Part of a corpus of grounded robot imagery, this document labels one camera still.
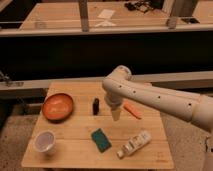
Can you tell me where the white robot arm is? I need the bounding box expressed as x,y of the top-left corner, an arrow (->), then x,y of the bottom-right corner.
102,65 -> 213,132

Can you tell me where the green sponge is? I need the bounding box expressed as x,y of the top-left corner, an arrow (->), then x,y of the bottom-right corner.
91,129 -> 111,153

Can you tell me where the orange wooden bowl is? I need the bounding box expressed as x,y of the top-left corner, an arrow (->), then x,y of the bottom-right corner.
41,93 -> 74,121

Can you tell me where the clear plastic cup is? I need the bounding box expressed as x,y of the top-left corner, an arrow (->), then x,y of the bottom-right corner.
34,131 -> 56,155

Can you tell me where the white paper sheet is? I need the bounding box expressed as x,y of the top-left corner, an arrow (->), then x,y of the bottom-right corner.
98,9 -> 115,19

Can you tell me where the metal clamp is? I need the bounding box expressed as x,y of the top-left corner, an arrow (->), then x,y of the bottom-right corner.
0,70 -> 23,87

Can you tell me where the black cables bundle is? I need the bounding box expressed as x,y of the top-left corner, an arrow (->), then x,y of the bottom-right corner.
124,0 -> 164,14

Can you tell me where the metal frame post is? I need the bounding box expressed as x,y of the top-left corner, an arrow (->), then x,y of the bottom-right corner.
78,0 -> 89,32

